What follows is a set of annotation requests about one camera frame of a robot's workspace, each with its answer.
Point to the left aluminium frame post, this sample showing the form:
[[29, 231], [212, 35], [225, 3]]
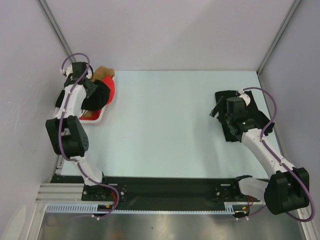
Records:
[[53, 24]]

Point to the black garment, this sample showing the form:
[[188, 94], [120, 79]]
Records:
[[98, 99]]

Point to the white laundry basket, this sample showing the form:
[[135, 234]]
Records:
[[95, 120]]

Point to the black tank top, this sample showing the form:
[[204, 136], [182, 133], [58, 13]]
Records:
[[233, 102]]

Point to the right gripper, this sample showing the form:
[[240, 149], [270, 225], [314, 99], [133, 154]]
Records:
[[217, 106]]

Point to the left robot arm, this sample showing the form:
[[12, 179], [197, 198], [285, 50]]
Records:
[[66, 133]]

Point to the slotted cable duct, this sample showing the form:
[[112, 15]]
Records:
[[99, 208]]

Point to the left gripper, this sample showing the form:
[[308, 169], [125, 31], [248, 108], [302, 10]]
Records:
[[92, 89]]

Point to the right aluminium frame post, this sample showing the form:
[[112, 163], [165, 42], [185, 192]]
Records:
[[279, 35]]

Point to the aluminium frame post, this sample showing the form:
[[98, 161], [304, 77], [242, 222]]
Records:
[[53, 24], [279, 35]]

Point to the brown garment in basket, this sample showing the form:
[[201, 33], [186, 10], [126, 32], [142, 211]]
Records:
[[102, 72]]

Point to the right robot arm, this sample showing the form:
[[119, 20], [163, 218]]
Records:
[[287, 188]]

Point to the aluminium extrusion rail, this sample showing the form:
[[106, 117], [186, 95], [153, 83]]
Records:
[[60, 193]]

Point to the red garment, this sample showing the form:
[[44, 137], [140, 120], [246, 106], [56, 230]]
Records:
[[111, 84]]

